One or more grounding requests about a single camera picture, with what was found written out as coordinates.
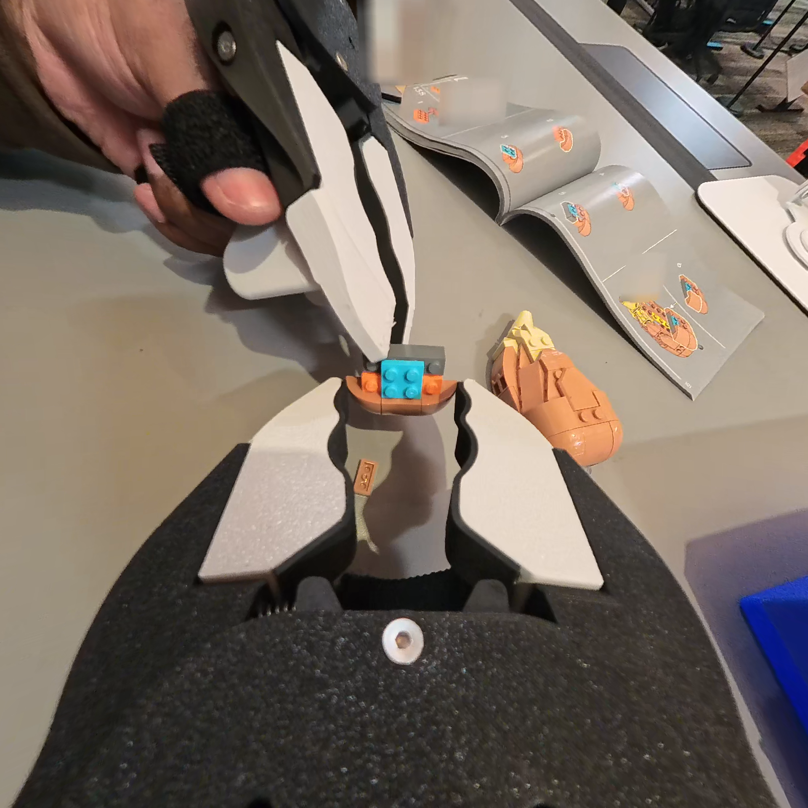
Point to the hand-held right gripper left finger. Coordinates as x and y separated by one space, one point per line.
278 492

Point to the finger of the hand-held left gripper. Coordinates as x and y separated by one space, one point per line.
341 252
394 221

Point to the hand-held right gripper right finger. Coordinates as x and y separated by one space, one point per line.
524 505

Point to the small brown brick plate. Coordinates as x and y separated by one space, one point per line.
366 476

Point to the brown tan brick model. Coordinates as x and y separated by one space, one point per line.
568 404

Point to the small brown blue brick assembly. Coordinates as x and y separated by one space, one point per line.
397 379

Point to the blue plastic bin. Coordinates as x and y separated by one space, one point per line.
783 637

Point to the grey desk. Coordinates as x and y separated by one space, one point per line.
126 353

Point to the person's left hand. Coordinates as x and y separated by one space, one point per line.
94 57

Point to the grey instruction booklet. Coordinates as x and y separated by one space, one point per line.
631 252

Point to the white tablet stand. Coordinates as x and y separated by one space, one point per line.
738 214

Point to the black office chair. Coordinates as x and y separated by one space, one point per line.
704 63

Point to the white round disc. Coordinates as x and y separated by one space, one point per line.
798 240

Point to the black tripod stand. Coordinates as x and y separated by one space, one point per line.
757 78

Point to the red black object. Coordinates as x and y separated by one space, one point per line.
798 156

